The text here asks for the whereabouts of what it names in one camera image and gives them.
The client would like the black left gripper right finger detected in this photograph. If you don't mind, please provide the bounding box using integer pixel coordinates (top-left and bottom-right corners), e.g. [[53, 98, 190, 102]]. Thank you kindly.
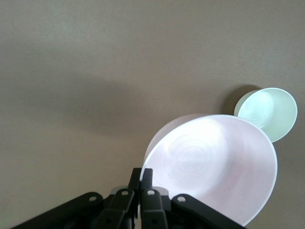
[[140, 168, 248, 229]]

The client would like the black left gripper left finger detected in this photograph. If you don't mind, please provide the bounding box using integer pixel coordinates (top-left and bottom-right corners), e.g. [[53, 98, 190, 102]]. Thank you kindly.
[[9, 168, 142, 229]]

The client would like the pink plastic bowl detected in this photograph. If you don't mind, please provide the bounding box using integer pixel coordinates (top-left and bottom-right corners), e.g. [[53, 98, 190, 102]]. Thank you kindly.
[[142, 113, 279, 227]]

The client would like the white plastic bowl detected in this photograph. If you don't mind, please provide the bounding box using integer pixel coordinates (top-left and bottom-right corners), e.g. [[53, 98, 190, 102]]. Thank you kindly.
[[234, 87, 298, 144]]

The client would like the brown table mat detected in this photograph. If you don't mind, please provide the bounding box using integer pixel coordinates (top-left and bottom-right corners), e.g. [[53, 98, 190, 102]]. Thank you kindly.
[[0, 0, 305, 229]]

